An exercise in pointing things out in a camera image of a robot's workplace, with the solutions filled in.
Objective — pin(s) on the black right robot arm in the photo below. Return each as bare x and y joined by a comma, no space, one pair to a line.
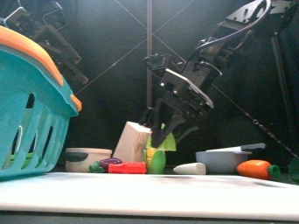
241,26

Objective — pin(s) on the white toy egg piece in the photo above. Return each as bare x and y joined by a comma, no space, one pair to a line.
190,169

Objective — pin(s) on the teal plastic basket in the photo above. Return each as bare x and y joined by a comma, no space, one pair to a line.
35,125

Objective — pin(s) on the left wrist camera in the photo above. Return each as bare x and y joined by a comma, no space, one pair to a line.
53,13

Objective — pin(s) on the red toy pepper piece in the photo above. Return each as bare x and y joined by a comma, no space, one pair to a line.
127,167

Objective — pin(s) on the purple toy eggplant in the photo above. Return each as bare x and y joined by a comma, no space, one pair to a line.
105,164

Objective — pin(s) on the toy corn with green husk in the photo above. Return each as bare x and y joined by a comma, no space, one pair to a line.
157,162

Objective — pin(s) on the vertical metal frame pole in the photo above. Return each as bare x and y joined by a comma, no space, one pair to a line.
150,35

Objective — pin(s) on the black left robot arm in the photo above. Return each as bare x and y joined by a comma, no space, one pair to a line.
15,17

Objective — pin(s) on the white cutting board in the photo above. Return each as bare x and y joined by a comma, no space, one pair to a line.
147,195

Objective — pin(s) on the grey-blue toy pot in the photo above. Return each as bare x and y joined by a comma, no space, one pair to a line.
222,162

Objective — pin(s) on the cream toy pot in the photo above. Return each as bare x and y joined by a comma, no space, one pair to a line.
87,159

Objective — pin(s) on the right wrist camera mount plate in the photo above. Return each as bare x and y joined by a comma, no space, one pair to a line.
187,84

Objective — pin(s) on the wooden toy knife block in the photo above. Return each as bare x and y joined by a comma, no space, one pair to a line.
130,143

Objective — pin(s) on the black camera on pole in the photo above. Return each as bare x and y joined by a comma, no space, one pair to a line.
159,62

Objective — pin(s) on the orange toy carrot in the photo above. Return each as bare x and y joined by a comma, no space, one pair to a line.
255,168

